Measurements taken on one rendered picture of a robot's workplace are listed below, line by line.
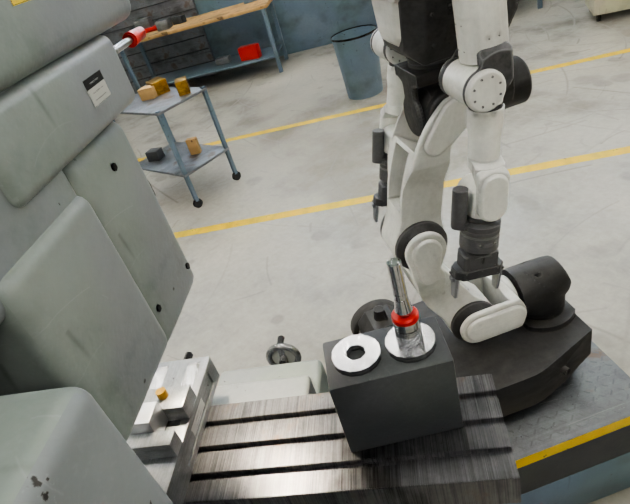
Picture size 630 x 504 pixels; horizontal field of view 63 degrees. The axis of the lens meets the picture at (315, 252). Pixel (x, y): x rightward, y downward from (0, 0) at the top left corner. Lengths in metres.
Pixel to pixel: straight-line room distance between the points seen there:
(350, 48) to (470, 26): 4.48
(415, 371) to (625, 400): 1.00
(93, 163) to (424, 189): 0.82
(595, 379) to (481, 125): 1.03
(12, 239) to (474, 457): 0.82
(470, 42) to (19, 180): 0.76
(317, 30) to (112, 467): 8.02
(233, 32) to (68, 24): 7.80
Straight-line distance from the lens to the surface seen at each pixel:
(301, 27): 8.33
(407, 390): 0.95
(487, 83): 1.01
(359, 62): 5.51
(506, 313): 1.60
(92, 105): 0.73
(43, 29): 0.68
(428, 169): 1.26
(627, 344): 2.53
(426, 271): 1.37
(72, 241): 0.63
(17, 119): 0.61
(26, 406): 0.45
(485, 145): 1.10
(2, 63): 0.61
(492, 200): 1.13
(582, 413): 1.77
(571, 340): 1.73
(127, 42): 0.90
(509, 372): 1.63
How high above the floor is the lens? 1.81
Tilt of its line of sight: 33 degrees down
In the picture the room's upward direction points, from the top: 17 degrees counter-clockwise
